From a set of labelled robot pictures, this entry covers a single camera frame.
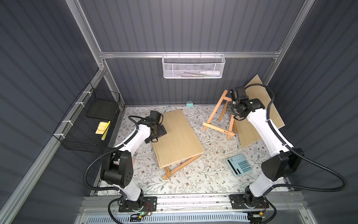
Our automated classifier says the wooden easel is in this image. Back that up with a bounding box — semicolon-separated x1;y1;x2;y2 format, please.
229;115;237;134
203;90;236;141
162;155;200;180

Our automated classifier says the plywood board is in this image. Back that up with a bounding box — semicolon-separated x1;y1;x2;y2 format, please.
153;110;205;168
235;75;285;148

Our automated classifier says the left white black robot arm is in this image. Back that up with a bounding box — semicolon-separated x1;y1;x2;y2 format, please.
100;111;167;207

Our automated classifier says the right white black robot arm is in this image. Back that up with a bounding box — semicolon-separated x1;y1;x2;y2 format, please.
230;86;302;208

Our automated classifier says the wooden easel under boards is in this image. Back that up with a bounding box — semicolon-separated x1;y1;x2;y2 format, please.
162;155;200;180

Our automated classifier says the white marker in basket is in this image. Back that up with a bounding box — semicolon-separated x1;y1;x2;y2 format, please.
200;71;221;77

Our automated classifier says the yellow green pen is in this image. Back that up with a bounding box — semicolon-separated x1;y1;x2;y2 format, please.
101;121;111;141

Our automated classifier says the yellow sticky note pad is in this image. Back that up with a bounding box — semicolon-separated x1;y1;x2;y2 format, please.
96;121;111;135

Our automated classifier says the teal calculator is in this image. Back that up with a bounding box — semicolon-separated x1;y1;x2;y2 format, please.
226;154;253;177

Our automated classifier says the floral patterned table mat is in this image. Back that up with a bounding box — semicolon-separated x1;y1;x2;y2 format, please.
96;105;290;196

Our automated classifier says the white wire mesh basket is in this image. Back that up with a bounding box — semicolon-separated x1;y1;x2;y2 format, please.
161;53;226;79

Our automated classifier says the black wire wall basket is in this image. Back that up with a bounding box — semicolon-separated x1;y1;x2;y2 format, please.
53;84;121;153

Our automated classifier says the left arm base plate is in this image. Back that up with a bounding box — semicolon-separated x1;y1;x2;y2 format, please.
118;197;158;212

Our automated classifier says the left black corrugated cable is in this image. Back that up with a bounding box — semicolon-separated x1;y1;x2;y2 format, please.
83;115;146;224

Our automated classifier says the black corrugated cable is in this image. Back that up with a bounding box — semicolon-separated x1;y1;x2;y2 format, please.
244;83;349;224
83;115;146;224

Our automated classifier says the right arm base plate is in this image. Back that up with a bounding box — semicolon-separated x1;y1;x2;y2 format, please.
229;194;270;209

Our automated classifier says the aluminium rail at front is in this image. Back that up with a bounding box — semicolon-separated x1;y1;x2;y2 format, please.
79;191;308;214

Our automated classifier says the right black corrugated cable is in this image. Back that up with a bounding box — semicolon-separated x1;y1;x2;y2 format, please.
244;83;349;224

